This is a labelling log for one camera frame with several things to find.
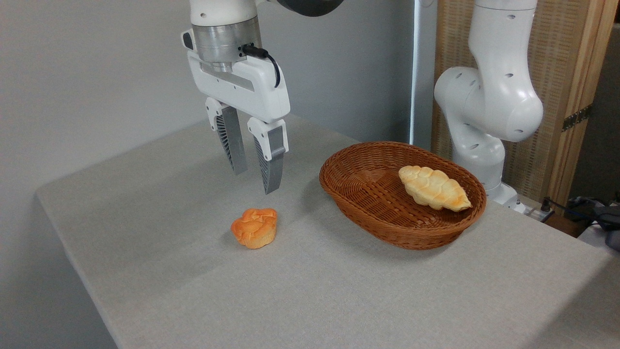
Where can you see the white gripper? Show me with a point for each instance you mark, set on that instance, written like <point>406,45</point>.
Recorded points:
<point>242,89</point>

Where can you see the braided golden bread loaf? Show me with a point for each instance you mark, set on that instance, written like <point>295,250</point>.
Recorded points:
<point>433,186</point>

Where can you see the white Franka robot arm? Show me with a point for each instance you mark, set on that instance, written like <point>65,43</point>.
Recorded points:
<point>489,97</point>

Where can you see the orange muffin shaped bread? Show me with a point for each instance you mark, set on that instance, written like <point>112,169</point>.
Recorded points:
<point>254,229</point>

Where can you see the brown wicker basket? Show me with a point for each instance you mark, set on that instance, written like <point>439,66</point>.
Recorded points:
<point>378,194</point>

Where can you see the white power strip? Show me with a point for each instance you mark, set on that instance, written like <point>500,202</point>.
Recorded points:
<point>538,214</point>

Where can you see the brown wooden block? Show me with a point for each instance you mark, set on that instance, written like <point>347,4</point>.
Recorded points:
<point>564,225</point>

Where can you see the dark metal hinge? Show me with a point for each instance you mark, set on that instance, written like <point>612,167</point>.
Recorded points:
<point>576,118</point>

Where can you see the dark blue bundle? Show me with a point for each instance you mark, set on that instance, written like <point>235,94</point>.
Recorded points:
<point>583,206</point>

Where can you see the white side table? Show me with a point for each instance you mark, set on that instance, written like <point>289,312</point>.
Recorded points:
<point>598,241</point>

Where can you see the grey bag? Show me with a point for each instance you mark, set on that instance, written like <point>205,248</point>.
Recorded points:
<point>611,218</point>

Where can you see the white vertical post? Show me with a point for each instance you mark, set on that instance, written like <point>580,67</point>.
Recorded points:
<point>421,72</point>

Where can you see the woven screen with wooden frame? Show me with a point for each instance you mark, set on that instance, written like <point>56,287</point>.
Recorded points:
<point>547,169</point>

